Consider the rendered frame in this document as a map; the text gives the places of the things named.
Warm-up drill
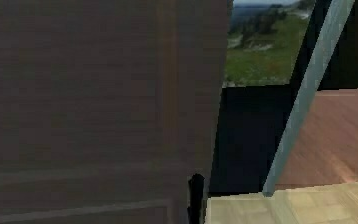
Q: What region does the dark brown room door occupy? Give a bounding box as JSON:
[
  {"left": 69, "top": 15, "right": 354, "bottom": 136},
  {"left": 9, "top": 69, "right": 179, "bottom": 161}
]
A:
[{"left": 0, "top": 0, "right": 235, "bottom": 224}]

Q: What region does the black door handle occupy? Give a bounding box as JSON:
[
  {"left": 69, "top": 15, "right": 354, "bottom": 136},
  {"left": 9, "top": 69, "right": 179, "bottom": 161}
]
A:
[{"left": 186, "top": 173, "right": 206, "bottom": 224}]

